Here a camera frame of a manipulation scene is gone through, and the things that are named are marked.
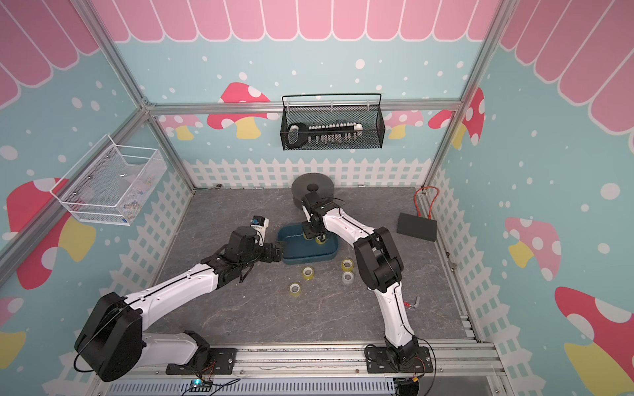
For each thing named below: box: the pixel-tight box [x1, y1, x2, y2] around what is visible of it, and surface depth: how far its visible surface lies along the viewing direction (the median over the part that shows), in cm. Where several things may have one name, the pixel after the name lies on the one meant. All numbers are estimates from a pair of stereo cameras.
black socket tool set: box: [286, 121, 364, 149], surface depth 91 cm
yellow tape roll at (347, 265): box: [341, 258, 355, 272], surface depth 96 cm
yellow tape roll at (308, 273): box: [302, 266, 315, 281], surface depth 94 cm
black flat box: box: [397, 212, 438, 242], surface depth 108 cm
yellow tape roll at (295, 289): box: [288, 282, 302, 297], surface depth 90 cm
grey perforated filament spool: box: [291, 172, 335, 209], surface depth 116 cm
